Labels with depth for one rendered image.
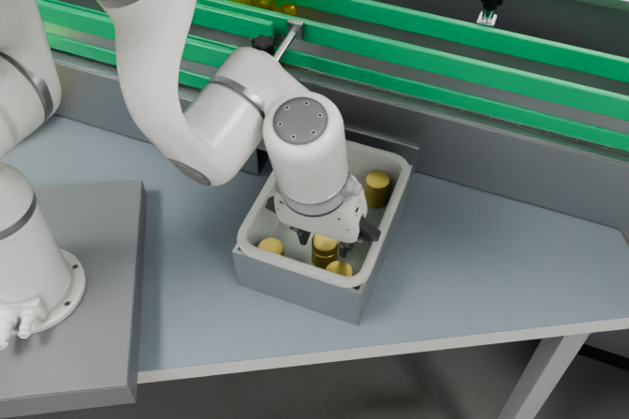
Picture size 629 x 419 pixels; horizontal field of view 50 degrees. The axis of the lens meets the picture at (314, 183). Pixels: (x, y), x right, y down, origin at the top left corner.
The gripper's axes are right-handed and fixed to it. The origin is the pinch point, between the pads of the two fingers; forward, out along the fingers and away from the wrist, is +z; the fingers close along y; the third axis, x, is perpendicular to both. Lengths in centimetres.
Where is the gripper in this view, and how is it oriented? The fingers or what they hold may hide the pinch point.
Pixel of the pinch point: (325, 236)
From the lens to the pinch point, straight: 85.9
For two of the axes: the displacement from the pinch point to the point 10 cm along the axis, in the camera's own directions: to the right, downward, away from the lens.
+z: 0.9, 4.3, 9.0
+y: -9.4, -2.7, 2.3
